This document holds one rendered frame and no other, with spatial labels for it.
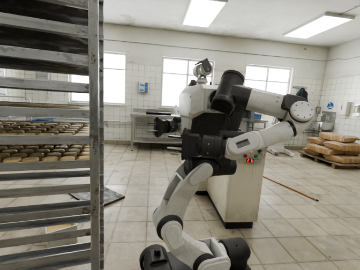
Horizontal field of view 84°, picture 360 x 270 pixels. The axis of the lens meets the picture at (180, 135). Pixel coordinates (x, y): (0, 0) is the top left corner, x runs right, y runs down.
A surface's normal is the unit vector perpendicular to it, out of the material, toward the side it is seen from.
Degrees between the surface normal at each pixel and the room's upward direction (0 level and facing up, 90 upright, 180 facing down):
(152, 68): 90
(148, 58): 90
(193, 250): 90
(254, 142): 65
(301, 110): 61
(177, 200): 90
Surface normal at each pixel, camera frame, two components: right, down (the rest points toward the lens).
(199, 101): -0.45, 0.03
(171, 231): 0.31, 0.17
